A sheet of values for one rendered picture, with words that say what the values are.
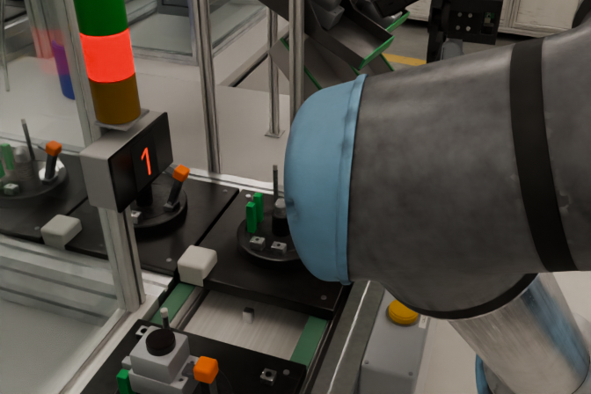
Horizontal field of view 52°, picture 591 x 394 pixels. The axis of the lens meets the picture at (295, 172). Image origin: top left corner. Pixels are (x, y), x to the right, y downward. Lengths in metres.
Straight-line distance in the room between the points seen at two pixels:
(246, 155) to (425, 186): 1.14
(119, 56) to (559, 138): 0.49
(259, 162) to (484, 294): 1.07
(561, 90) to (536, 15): 4.56
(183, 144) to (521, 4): 3.68
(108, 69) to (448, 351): 0.63
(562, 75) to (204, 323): 0.72
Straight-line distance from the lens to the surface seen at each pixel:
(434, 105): 0.29
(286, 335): 0.89
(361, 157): 0.29
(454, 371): 0.95
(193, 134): 1.52
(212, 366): 0.65
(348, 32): 1.09
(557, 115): 0.27
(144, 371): 0.67
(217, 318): 0.92
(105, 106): 0.69
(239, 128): 1.53
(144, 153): 0.73
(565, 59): 0.29
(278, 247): 0.90
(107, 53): 0.66
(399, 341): 0.84
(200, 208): 1.05
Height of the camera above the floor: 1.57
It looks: 32 degrees down
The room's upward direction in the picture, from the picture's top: straight up
